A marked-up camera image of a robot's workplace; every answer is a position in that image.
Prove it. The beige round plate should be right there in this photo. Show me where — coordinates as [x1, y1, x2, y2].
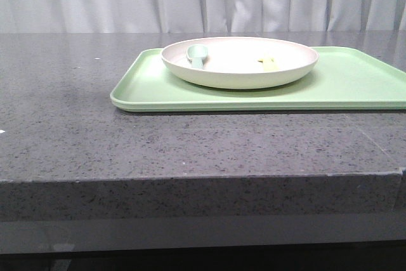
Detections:
[161, 37, 319, 89]

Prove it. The yellow plastic fork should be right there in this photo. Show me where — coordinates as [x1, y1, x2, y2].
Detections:
[258, 56, 279, 72]

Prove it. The sage green plastic spoon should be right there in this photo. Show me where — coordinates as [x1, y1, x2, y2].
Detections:
[186, 44, 209, 69]

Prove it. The light green serving tray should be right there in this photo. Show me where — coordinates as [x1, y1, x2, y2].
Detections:
[110, 47, 405, 112]

